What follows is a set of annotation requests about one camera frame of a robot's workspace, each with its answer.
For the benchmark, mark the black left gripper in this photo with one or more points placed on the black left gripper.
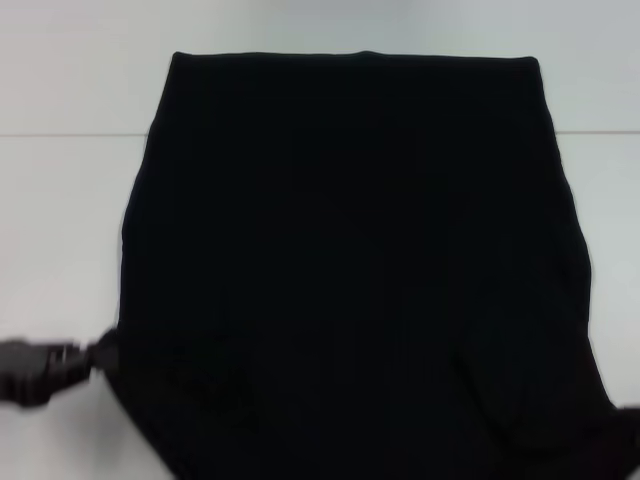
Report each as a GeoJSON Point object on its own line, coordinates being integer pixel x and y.
{"type": "Point", "coordinates": [30, 370]}

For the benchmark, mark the black shirt with FREE print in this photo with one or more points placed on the black shirt with FREE print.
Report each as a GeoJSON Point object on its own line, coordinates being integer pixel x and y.
{"type": "Point", "coordinates": [350, 250]}

